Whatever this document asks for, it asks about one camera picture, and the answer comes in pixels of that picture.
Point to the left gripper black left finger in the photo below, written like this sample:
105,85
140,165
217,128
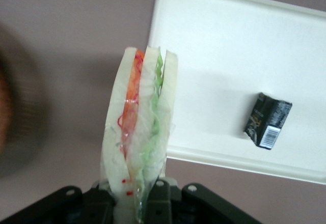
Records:
76,208

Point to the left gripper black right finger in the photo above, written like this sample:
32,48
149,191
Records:
193,206

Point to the plastic-wrapped triangle sandwich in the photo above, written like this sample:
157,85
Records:
137,122

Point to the woven wicker basket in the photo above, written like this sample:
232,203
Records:
17,101

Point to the cream plastic tray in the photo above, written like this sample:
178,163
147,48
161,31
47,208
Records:
229,56

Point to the small black snack box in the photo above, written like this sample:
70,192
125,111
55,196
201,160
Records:
267,119

